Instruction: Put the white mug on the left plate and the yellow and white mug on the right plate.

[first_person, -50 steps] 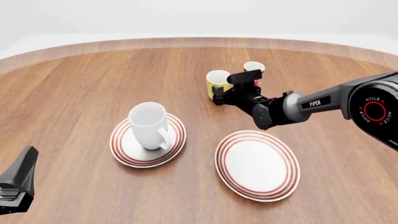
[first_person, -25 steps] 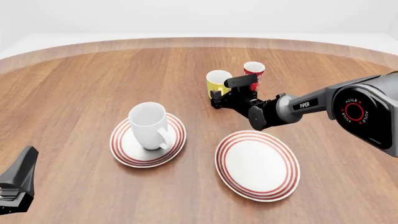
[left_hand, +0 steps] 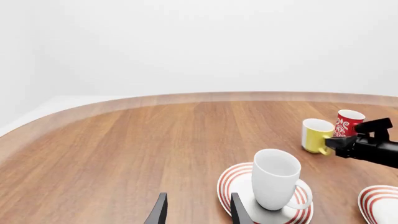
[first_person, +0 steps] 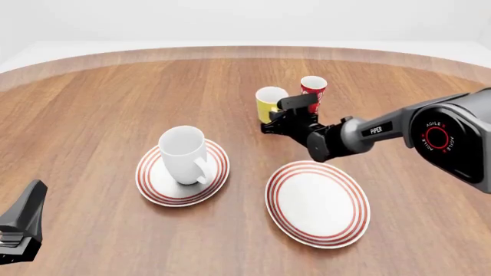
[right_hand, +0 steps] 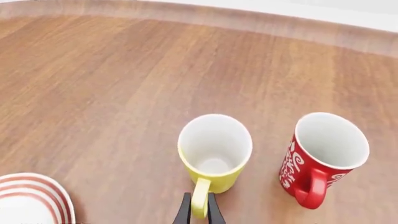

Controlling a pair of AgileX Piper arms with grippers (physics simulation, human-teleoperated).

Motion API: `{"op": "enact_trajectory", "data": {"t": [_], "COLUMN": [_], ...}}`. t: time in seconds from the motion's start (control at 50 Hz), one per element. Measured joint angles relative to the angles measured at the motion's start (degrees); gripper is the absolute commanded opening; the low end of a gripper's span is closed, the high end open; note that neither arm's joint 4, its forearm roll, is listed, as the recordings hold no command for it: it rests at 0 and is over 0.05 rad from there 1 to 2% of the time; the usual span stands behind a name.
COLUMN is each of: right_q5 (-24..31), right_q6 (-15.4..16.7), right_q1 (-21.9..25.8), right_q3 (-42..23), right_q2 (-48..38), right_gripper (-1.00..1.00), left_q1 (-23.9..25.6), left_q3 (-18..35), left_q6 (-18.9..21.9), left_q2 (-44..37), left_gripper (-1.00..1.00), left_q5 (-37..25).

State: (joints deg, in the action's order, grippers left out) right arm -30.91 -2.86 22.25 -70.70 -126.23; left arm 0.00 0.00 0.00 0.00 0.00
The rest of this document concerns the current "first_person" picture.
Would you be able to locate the red-ringed white plate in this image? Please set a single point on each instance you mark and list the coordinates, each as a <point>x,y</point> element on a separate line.
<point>161,187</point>
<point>316,205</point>

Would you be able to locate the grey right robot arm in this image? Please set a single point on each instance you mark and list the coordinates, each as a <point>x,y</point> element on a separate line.
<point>441,135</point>

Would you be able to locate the red and white mug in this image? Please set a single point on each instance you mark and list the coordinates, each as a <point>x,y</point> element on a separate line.
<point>314,84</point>

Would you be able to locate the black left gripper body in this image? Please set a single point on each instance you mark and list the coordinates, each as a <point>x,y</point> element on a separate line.
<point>17,248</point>

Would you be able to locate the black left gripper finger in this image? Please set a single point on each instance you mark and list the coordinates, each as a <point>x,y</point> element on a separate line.
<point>28,207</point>

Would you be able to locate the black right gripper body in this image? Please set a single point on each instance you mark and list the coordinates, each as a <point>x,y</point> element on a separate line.
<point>297,126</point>

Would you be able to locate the yellow and white mug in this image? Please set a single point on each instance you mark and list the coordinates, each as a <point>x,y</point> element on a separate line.
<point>265,107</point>

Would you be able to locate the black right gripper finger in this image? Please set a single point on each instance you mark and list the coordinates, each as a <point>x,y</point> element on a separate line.
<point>269,128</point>
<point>274,115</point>

